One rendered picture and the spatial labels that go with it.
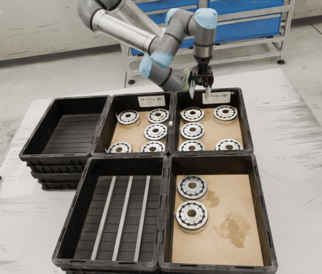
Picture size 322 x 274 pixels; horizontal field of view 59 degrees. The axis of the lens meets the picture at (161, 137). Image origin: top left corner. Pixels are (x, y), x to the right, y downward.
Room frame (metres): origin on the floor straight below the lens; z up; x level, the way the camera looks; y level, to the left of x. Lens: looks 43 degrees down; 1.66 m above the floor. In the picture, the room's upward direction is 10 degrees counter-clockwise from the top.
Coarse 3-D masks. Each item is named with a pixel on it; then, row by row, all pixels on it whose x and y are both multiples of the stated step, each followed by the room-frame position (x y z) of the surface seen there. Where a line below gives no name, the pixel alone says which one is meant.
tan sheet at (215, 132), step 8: (208, 112) 1.02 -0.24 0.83; (208, 120) 0.96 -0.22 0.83; (208, 128) 0.91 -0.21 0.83; (216, 128) 0.90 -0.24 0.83; (224, 128) 0.89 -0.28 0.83; (232, 128) 0.88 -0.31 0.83; (208, 136) 0.86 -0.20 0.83; (216, 136) 0.85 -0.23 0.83; (224, 136) 0.84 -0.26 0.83; (232, 136) 0.83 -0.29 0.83; (240, 136) 0.82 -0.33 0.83; (208, 144) 0.81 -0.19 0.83; (216, 144) 0.80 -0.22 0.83
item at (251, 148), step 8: (224, 88) 1.04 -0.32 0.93; (232, 88) 1.03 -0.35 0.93; (240, 88) 1.02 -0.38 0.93; (176, 96) 1.04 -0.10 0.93; (240, 96) 0.98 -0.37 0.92; (176, 104) 0.99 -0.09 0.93; (248, 128) 0.76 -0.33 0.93; (248, 136) 0.72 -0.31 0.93; (176, 152) 0.70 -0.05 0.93; (184, 152) 0.69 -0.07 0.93; (192, 152) 0.69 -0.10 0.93; (200, 152) 0.68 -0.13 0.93; (208, 152) 0.67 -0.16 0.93; (216, 152) 0.67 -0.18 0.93; (224, 152) 0.66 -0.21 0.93; (232, 152) 0.66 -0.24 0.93; (240, 152) 0.65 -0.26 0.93; (248, 152) 0.64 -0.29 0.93
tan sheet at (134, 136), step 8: (144, 112) 1.10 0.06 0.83; (144, 120) 1.04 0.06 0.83; (120, 128) 1.01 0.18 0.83; (136, 128) 0.99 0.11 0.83; (144, 128) 0.98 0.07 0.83; (120, 136) 0.95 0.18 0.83; (128, 136) 0.94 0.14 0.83; (136, 136) 0.94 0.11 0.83; (112, 144) 0.91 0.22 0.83; (136, 144) 0.89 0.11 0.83; (144, 144) 0.88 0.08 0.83
